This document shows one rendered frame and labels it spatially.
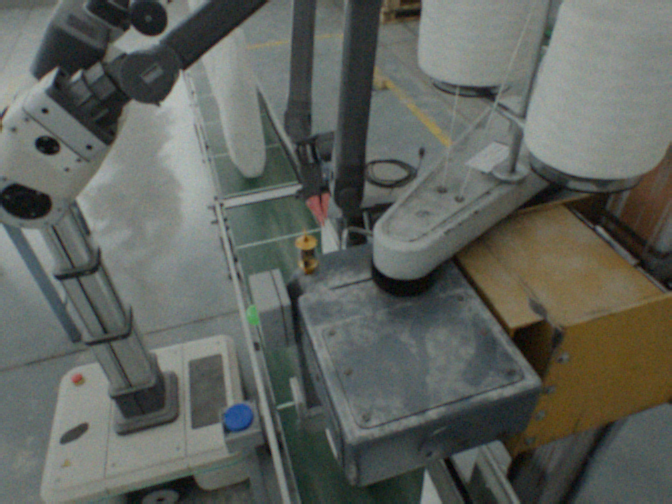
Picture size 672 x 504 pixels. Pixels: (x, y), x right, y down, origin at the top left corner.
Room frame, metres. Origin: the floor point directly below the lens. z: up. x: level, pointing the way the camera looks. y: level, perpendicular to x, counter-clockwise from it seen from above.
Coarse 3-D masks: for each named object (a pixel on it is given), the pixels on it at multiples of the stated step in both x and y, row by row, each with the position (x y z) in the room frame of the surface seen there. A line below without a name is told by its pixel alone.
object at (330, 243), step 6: (324, 216) 1.00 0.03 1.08; (324, 222) 0.99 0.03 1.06; (324, 228) 0.99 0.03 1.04; (330, 228) 0.95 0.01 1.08; (324, 234) 1.00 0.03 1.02; (330, 234) 0.94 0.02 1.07; (324, 240) 1.00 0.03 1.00; (330, 240) 0.94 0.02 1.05; (336, 240) 0.91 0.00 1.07; (324, 246) 1.00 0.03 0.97; (330, 246) 0.95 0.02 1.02; (336, 246) 0.88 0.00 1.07; (324, 252) 1.01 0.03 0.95; (330, 438) 0.73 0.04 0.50; (330, 444) 0.74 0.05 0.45; (336, 456) 0.71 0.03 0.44
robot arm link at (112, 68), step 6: (150, 48) 0.82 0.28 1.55; (156, 48) 0.83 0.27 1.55; (120, 54) 0.82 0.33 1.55; (126, 54) 0.84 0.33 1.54; (114, 60) 0.80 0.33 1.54; (120, 60) 0.80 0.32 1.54; (108, 66) 0.79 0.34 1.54; (114, 66) 0.79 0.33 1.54; (108, 72) 0.79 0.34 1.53; (114, 72) 0.79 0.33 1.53; (114, 78) 0.79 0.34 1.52; (120, 84) 0.79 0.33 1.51
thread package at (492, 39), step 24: (432, 0) 0.72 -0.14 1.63; (456, 0) 0.69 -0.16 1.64; (480, 0) 0.67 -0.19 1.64; (504, 0) 0.67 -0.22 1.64; (528, 0) 0.68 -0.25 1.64; (432, 24) 0.71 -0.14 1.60; (456, 24) 0.68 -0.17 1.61; (480, 24) 0.67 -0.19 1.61; (504, 24) 0.67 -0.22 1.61; (528, 24) 0.68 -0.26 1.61; (432, 48) 0.71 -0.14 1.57; (456, 48) 0.68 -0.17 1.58; (480, 48) 0.67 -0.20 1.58; (504, 48) 0.67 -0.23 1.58; (528, 48) 0.68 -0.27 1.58; (432, 72) 0.71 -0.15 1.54; (456, 72) 0.68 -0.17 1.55; (480, 72) 0.67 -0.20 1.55; (504, 72) 0.67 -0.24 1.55
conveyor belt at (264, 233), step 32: (256, 224) 1.89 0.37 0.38; (288, 224) 1.88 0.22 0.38; (256, 256) 1.66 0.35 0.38; (288, 256) 1.65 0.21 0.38; (288, 352) 1.13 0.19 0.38; (288, 384) 1.00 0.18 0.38; (288, 416) 0.88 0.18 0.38; (288, 448) 0.78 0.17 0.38; (320, 448) 0.77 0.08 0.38; (320, 480) 0.68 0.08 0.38; (384, 480) 0.67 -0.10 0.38; (416, 480) 0.66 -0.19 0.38
